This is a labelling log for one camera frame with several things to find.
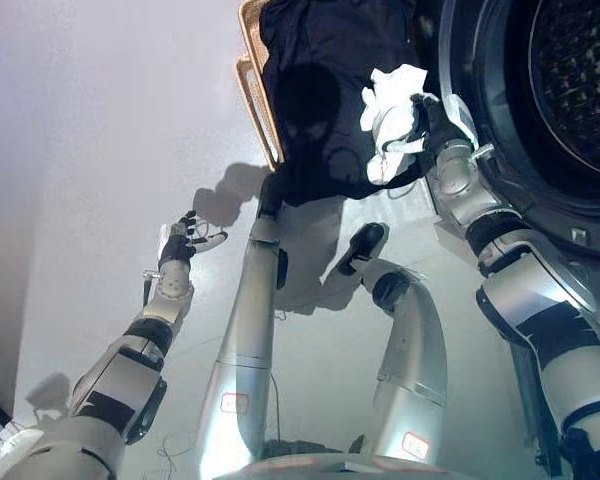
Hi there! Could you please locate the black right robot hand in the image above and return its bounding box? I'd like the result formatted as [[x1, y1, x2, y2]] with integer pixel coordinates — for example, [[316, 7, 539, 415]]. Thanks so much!
[[408, 92, 480, 153]]

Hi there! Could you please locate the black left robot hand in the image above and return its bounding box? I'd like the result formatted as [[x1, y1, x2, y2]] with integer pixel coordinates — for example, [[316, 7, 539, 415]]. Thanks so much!
[[157, 209, 230, 269]]

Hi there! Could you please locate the white cloth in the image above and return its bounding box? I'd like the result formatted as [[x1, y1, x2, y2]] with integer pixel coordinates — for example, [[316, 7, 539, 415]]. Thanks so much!
[[359, 63, 430, 186]]

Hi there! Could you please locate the grey front-load washing machine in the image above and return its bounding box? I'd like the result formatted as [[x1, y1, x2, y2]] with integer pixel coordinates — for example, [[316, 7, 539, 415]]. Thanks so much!
[[409, 0, 600, 480]]

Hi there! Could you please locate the woven wicker laundry basket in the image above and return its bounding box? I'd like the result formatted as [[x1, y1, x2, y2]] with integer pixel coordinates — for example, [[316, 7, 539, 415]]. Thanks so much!
[[235, 0, 287, 170]]

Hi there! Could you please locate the black left robot foot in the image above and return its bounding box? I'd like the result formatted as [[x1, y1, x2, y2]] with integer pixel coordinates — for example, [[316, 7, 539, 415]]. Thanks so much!
[[256, 173, 287, 222]]

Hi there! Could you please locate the black robot foot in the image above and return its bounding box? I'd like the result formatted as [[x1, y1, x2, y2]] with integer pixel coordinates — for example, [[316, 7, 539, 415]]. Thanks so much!
[[336, 221, 387, 277], [256, 173, 287, 222]]

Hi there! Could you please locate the silver left robot leg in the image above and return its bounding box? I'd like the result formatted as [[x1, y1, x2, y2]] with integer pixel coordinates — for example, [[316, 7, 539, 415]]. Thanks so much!
[[196, 214, 290, 467]]

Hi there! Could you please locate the silver robot leg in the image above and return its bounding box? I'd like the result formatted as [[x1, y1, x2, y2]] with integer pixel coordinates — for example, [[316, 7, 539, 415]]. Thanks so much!
[[196, 214, 290, 467], [371, 261, 450, 460]]

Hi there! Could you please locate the black garment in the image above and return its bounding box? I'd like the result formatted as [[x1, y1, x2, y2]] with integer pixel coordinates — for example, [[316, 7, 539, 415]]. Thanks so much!
[[256, 0, 432, 208]]

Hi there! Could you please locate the black right robot foot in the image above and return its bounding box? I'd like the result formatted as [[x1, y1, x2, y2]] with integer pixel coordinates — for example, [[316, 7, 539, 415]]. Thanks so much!
[[336, 221, 387, 277]]

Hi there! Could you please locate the silver right robot leg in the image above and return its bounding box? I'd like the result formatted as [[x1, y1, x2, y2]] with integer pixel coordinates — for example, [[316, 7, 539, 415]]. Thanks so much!
[[371, 261, 450, 460]]

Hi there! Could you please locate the silver robot torso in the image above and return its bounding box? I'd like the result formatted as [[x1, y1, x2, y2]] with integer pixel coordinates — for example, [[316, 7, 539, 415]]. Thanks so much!
[[239, 439, 462, 480]]

